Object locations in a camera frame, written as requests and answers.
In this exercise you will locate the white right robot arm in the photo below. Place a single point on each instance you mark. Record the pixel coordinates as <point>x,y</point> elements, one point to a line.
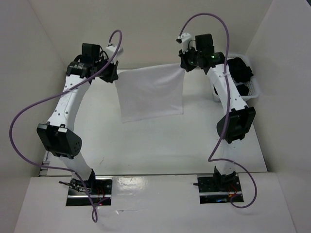
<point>238,117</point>

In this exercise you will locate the black garment in basket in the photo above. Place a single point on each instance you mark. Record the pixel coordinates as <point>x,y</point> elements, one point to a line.
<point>241,74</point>

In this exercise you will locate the white tank top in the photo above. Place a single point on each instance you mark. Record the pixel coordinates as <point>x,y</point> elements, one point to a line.
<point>150,92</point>

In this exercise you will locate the white plastic laundry basket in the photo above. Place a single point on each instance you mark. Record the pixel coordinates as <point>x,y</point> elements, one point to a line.
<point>252,84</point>

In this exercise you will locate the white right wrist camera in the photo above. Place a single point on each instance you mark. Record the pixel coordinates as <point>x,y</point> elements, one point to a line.
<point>186,42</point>

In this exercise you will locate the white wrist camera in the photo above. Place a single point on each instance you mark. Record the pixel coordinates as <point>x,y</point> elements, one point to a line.
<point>110,50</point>
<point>186,42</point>

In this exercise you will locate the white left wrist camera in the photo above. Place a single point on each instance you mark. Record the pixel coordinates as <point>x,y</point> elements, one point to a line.
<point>110,50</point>

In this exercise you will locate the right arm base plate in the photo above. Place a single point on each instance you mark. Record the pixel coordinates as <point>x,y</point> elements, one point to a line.
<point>210,194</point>

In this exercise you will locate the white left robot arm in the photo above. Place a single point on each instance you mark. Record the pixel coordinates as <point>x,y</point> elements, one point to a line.
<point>57,134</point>

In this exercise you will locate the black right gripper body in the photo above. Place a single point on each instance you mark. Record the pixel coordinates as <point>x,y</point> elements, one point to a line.
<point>190,58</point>

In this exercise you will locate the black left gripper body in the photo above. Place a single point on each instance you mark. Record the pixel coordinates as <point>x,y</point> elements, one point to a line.
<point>107,74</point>

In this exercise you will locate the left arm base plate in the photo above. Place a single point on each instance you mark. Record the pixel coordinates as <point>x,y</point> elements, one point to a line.
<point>100,193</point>

